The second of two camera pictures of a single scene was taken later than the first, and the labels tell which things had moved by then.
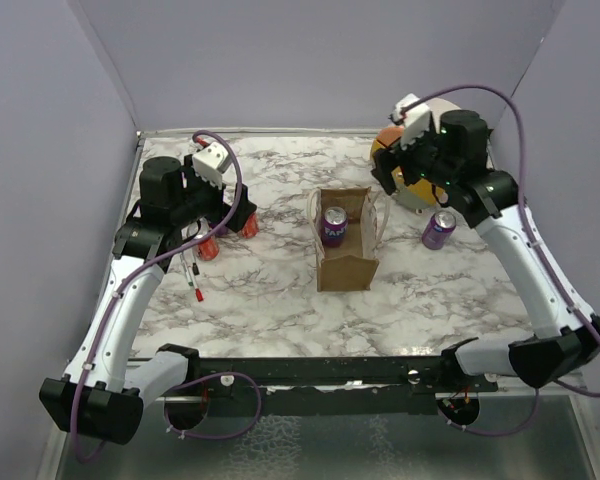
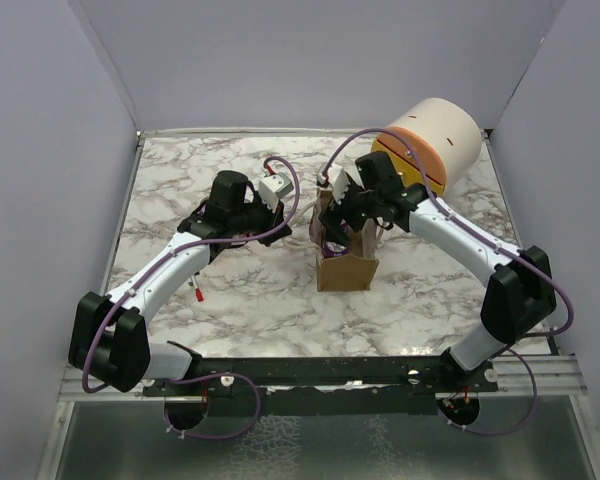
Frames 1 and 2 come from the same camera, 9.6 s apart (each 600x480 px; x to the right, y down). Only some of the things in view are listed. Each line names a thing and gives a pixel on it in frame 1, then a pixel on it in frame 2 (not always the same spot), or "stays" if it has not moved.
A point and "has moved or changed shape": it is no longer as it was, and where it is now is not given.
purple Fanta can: [439, 229] has moved or changed shape
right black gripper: [388, 160] -> [331, 221]
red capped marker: [198, 291] stays
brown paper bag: [352, 266] stays
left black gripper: [221, 207] -> [273, 219]
